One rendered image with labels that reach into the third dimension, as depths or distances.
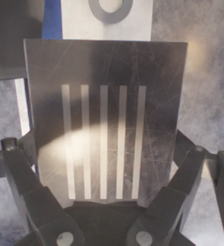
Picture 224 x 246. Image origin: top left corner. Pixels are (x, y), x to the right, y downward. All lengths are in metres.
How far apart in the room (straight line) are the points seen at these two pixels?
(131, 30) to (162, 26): 1.31
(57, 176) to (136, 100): 0.10
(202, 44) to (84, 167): 1.86
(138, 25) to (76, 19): 0.17
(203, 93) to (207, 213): 1.53
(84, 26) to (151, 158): 0.44
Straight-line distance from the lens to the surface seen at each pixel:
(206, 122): 2.11
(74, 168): 0.18
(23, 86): 1.15
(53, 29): 1.21
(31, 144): 0.17
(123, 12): 0.54
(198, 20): 1.97
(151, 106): 0.16
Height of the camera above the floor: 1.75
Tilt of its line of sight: 72 degrees down
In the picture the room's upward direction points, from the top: 175 degrees clockwise
